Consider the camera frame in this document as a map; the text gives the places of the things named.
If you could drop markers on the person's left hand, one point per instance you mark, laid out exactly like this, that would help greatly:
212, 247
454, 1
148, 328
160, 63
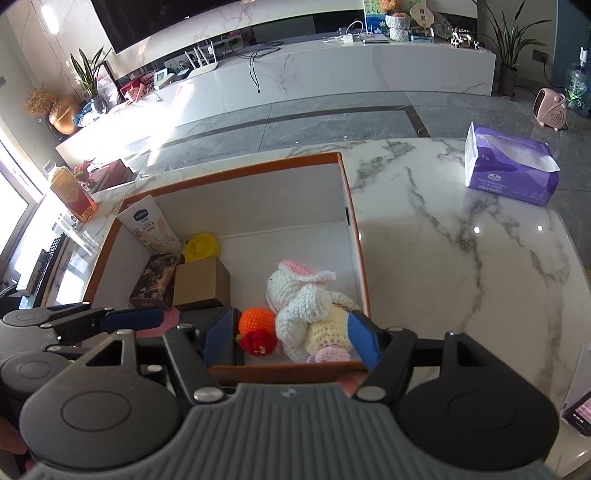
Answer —
11, 436

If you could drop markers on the dark red patterned box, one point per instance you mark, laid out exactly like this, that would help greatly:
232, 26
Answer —
154, 279

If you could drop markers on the brown plush bear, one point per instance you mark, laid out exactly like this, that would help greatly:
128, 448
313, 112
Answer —
390, 5

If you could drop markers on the small red plant figurine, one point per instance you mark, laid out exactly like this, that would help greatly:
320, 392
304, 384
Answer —
86, 170

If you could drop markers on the gold vase with dried flowers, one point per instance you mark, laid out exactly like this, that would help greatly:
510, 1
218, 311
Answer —
60, 115

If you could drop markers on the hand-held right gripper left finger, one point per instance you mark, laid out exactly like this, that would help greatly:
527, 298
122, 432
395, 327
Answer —
218, 344

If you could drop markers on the purple tissue pack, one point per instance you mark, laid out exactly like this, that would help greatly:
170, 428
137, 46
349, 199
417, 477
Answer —
508, 170

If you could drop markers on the dark grey box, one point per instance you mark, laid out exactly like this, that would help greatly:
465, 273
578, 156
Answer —
198, 316

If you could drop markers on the dark red wooden box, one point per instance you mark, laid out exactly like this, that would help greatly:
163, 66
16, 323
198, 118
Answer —
113, 174

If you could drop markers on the orange cardboard storage box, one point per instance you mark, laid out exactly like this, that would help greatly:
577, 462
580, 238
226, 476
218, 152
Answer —
286, 207

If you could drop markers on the potted plant with long leaves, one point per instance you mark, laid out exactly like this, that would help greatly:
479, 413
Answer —
90, 78

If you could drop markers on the white lotion tube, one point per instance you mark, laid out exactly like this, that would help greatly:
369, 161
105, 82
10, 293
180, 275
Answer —
147, 226

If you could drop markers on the wooden fan ornament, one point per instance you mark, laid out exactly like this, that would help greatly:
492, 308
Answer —
422, 18

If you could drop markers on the pink heater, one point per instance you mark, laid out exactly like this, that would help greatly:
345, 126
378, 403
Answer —
549, 110

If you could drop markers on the smartphone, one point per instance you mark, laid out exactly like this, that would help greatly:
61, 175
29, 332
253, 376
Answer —
579, 413

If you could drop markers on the white router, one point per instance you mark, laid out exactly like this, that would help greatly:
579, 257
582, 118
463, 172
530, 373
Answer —
203, 64

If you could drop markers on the crochet orange with red flower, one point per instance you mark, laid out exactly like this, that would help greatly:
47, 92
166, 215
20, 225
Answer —
256, 325

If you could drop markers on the brown cardboard box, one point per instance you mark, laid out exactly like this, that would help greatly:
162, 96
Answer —
203, 284

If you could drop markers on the red and yellow carton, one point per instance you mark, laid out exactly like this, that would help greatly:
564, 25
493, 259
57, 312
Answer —
74, 196

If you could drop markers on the yellow object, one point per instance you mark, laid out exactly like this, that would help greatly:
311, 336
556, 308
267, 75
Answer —
201, 247

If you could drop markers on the decorative plate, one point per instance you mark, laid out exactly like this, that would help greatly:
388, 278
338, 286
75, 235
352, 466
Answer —
444, 25

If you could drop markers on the white marble tv console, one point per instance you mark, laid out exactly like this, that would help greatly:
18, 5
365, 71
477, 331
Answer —
323, 69

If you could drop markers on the white crochet pot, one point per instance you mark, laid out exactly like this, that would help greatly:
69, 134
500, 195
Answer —
398, 26

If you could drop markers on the tall potted plant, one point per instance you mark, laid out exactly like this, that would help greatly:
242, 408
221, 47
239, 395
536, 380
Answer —
510, 46

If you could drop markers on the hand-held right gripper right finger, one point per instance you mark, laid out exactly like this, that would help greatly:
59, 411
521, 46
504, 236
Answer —
364, 341

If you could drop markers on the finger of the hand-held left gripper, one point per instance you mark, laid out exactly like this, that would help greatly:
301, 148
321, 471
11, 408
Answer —
134, 318

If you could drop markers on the black television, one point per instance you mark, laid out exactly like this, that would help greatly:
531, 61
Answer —
207, 18

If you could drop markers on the cow figurine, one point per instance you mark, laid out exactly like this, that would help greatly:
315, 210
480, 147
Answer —
466, 40

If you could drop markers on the blue floral card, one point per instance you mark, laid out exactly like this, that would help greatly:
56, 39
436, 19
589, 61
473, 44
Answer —
375, 16

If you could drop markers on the crochet bunny toy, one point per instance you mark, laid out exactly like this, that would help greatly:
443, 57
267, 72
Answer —
304, 309

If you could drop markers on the small white display device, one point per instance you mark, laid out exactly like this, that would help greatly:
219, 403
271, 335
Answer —
162, 78

